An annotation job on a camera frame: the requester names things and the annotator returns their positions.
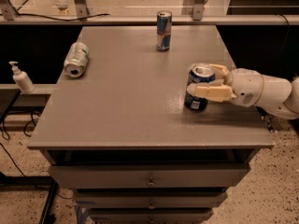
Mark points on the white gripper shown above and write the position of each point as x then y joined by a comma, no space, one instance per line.
246,86

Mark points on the blue pepsi can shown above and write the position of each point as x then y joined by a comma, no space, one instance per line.
199,78

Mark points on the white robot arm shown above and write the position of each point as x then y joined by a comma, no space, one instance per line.
275,95

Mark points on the blue silver red bull can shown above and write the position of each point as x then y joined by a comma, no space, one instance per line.
164,25

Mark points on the green white soda can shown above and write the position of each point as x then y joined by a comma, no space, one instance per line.
76,60

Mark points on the grey drawer cabinet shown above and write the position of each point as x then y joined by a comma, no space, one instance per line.
128,108

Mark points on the top grey drawer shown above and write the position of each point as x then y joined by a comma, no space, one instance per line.
149,176

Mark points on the grey drawer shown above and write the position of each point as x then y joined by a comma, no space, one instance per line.
156,216
151,200
149,176

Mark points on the bottom grey drawer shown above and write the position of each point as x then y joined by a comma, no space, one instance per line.
156,216

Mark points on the middle grey drawer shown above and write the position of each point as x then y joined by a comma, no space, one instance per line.
151,200

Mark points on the white pump dispenser bottle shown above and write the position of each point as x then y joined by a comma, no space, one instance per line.
21,78

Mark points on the grey metal rail frame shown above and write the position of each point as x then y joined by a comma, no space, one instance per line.
208,12

